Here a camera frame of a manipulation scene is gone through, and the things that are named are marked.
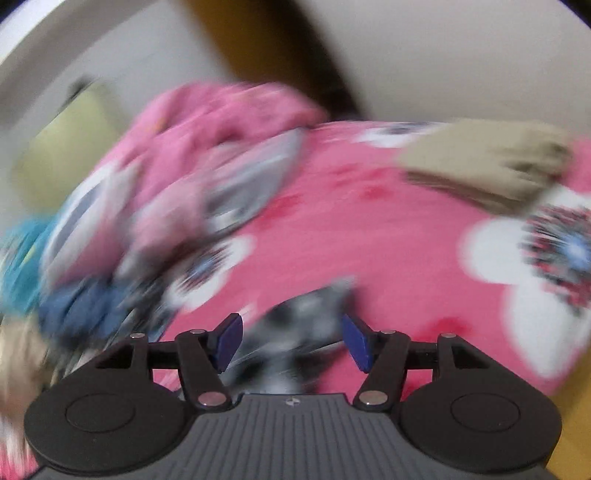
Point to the pink floral blanket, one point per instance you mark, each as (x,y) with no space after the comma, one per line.
(369,240)

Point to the khaki folded garment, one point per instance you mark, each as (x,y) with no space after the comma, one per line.
(489,157)

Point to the black white plaid shirt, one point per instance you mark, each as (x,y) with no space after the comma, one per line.
(291,332)

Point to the pink grey quilt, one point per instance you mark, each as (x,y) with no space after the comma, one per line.
(194,152)

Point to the blue jeans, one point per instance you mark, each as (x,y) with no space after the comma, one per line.
(83,309)

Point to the pale yellow cabinet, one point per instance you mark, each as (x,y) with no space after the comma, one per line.
(69,143)

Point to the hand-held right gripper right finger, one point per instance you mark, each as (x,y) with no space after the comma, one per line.
(358,344)

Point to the cream garment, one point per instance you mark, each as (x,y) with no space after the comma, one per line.
(18,364)

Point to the teal printed blanket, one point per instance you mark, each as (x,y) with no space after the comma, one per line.
(23,263)

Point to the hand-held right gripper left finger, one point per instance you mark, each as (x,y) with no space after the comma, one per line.
(226,344)

